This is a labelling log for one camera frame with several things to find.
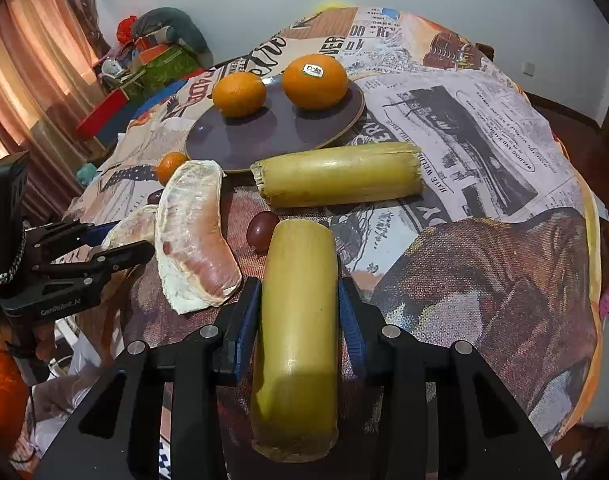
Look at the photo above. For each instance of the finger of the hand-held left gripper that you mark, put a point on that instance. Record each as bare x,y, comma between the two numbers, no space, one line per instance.
97,232
129,255

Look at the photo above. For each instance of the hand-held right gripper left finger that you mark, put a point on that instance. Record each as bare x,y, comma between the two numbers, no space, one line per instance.
247,320

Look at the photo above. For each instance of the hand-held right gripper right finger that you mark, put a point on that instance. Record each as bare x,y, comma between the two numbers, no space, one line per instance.
352,325

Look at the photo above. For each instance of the small peeled pomelo segment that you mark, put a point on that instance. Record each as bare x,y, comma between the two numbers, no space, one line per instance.
129,225

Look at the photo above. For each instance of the yellow-green sugarcane piece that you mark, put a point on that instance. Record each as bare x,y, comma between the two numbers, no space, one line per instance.
297,310
339,172

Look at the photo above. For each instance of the dark red round fruit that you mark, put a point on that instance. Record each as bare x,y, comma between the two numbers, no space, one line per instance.
262,230
154,197

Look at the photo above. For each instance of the large peeled pomelo segment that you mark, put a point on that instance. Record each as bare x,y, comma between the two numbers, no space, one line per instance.
194,240

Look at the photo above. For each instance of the small mandarin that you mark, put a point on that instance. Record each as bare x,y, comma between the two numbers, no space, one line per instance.
169,167

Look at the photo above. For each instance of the purple round plate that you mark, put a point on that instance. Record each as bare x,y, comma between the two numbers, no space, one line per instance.
264,135

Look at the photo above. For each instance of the person's left hand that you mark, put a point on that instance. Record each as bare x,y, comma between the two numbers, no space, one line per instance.
45,345

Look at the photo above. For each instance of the teal cloth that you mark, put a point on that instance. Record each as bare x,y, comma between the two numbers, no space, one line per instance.
87,172

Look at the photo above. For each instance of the pink striped curtain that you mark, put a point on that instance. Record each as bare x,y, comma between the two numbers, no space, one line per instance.
29,90

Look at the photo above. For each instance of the red box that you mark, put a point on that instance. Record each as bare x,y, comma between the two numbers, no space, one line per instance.
104,110

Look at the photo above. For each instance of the clear plastic bag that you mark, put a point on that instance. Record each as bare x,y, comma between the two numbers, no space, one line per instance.
79,380

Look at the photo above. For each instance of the white plastic object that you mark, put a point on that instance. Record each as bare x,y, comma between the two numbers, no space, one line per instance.
112,67

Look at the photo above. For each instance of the newspaper printed blanket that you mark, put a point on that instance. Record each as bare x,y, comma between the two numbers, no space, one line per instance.
484,210

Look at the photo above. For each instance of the orange box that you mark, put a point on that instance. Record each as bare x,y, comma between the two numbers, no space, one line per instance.
152,52

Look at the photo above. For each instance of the plain orange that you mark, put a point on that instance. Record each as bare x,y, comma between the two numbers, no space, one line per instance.
239,92

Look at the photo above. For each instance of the red plastic bag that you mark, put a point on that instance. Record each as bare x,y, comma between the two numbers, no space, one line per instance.
127,27

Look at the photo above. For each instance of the grey long pillow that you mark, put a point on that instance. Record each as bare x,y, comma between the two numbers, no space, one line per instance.
169,22

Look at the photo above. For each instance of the orange with sticker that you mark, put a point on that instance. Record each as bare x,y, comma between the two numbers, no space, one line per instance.
314,85

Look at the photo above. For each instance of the yellow foam tube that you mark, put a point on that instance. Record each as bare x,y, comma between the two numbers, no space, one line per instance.
334,6

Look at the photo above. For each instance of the wooden bed frame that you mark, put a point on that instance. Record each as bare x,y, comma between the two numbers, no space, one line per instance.
486,51

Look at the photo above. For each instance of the white wall socket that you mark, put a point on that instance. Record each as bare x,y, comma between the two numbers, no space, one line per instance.
529,68

